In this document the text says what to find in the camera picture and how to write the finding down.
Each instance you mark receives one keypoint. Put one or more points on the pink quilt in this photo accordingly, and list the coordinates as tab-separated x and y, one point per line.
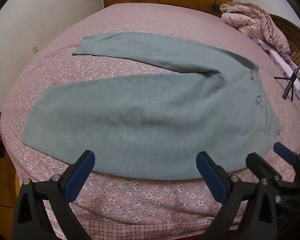
252	20

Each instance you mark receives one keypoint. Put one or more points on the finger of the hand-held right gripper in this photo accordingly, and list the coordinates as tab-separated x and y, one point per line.
283	151
258	163

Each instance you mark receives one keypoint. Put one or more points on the black charger plug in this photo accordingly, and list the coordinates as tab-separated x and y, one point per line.
215	7

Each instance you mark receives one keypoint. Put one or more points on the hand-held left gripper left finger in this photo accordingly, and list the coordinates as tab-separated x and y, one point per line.
81	175

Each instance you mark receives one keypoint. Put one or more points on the wooden nightstand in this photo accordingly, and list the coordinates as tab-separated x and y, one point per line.
2	180

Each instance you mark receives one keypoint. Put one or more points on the purple pillow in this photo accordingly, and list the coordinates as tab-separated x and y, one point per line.
277	57

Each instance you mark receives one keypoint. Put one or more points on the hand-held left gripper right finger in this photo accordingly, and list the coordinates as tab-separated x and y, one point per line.
212	177

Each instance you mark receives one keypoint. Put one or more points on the white wall socket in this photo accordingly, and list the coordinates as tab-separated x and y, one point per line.
35	49

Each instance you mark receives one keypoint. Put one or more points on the grey-green pants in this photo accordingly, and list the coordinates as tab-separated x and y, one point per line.
140	120

